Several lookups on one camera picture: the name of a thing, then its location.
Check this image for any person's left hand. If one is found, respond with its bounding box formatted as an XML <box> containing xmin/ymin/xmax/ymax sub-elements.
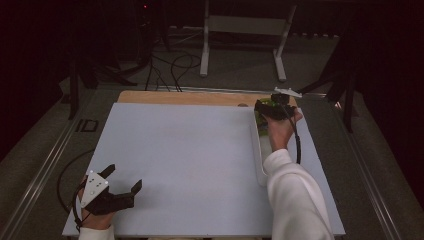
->
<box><xmin>77</xmin><ymin>175</ymin><xmax>117</xmax><ymax>232</ymax></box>

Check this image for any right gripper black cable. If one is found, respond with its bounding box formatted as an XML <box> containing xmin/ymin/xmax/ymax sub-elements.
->
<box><xmin>279</xmin><ymin>99</ymin><xmax>303</xmax><ymax>165</ymax></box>

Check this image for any person's right hand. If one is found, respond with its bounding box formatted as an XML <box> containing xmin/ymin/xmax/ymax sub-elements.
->
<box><xmin>262</xmin><ymin>108</ymin><xmax>304</xmax><ymax>153</ymax></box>

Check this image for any long black floor cable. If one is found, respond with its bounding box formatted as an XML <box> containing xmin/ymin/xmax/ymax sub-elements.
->
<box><xmin>56</xmin><ymin>148</ymin><xmax>96</xmax><ymax>215</ymax></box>

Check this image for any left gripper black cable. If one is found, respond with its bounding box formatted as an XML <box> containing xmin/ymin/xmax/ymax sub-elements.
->
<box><xmin>71</xmin><ymin>179</ymin><xmax>89</xmax><ymax>233</ymax></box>

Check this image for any green phone case clown print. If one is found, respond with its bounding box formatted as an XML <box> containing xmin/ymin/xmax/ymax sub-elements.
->
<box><xmin>255</xmin><ymin>97</ymin><xmax>280</xmax><ymax>137</ymax></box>

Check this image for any metal floor rail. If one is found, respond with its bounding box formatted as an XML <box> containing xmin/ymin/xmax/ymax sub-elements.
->
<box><xmin>0</xmin><ymin>88</ymin><xmax>98</xmax><ymax>240</ymax></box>
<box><xmin>148</xmin><ymin>85</ymin><xmax>329</xmax><ymax>98</ymax></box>
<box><xmin>328</xmin><ymin>98</ymin><xmax>403</xmax><ymax>240</ymax></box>

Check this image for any black tripod stand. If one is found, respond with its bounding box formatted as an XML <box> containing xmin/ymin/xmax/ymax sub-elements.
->
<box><xmin>296</xmin><ymin>33</ymin><xmax>360</xmax><ymax>134</ymax></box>
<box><xmin>67</xmin><ymin>49</ymin><xmax>138</xmax><ymax>121</ymax></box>

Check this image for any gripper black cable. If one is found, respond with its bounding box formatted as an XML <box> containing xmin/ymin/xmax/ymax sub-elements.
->
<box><xmin>71</xmin><ymin>179</ymin><xmax>89</xmax><ymax>233</ymax></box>
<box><xmin>279</xmin><ymin>99</ymin><xmax>303</xmax><ymax>165</ymax></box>

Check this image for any black looped floor cable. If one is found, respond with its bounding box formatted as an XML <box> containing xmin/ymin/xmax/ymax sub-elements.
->
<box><xmin>170</xmin><ymin>53</ymin><xmax>203</xmax><ymax>93</ymax></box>

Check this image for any white plastic tray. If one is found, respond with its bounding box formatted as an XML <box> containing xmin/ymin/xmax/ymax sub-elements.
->
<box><xmin>250</xmin><ymin>106</ymin><xmax>302</xmax><ymax>188</ymax></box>

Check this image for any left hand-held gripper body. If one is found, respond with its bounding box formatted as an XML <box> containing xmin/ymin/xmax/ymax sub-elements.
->
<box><xmin>80</xmin><ymin>169</ymin><xmax>137</xmax><ymax>216</ymax></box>

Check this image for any white metal stand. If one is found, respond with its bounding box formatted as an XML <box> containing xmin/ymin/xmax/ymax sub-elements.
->
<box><xmin>199</xmin><ymin>0</ymin><xmax>298</xmax><ymax>83</ymax></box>

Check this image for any pale blue table mat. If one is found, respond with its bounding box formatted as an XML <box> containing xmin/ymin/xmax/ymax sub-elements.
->
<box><xmin>62</xmin><ymin>102</ymin><xmax>347</xmax><ymax>238</ymax></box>

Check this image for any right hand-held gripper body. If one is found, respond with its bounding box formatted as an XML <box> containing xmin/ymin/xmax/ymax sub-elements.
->
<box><xmin>263</xmin><ymin>86</ymin><xmax>304</xmax><ymax>122</ymax></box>

